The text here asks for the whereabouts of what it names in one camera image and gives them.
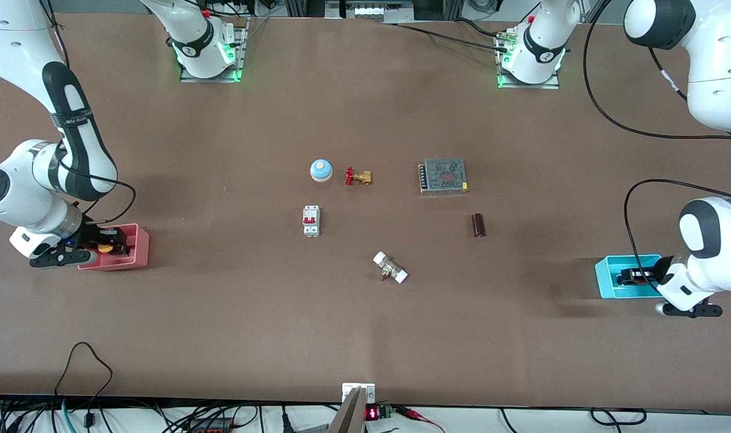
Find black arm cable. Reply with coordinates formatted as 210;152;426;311
39;0;138;226
582;0;731;272

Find cyan plastic bin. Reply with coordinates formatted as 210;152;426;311
594;254;667;300

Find black looped cable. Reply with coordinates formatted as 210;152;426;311
54;342;114;429

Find white circuit breaker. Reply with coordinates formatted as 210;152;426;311
302;204;321;238

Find black coiled cable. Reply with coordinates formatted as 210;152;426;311
590;407;647;426

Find pink plastic bin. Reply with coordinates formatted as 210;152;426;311
78;223;150;272

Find black cable to base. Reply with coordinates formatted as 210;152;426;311
384;17;513;54

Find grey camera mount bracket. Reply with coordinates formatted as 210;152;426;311
328;382;377;433

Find metal mesh power supply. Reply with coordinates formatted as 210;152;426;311
418;157;469;197

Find red clip lead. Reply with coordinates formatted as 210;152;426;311
395;406;445;433

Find white power strip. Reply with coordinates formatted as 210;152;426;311
325;0;415;23

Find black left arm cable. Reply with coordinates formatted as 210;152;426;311
582;0;731;272

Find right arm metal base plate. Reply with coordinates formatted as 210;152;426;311
179;17;250;84

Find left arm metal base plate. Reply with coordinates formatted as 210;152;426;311
497;31;561;90

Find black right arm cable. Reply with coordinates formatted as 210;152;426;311
39;0;138;226

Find metal fitting white caps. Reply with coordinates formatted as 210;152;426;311
372;251;409;284

